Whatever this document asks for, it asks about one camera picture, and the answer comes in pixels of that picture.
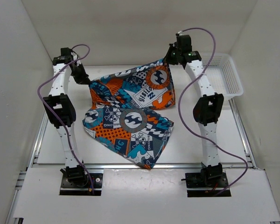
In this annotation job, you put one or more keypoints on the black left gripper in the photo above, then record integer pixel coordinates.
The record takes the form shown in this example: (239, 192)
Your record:
(83, 79)

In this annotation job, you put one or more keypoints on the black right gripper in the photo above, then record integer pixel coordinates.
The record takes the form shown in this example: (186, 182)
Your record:
(167, 59)

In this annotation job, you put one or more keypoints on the colourful patterned shorts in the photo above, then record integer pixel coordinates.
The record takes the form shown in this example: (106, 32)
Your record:
(124, 113)

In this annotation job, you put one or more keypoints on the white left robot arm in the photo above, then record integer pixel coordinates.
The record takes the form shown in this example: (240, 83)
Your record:
(62, 115)

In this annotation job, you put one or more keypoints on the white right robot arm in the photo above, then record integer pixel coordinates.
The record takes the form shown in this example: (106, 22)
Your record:
(206, 113)

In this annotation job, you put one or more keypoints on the white plastic mesh basket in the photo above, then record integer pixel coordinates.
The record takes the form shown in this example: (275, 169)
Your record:
(222, 75)

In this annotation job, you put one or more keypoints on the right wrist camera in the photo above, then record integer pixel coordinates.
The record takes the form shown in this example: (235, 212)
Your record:
(183, 43)

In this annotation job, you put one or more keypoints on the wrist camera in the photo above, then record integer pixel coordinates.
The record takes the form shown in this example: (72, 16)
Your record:
(65, 54)
(183, 43)

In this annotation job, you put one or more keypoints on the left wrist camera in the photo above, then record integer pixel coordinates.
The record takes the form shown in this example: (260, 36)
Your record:
(65, 54)

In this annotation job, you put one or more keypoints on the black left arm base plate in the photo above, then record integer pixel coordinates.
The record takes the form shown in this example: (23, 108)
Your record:
(67, 184)

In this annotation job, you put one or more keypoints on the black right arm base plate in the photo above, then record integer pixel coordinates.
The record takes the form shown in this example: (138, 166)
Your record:
(199, 187)

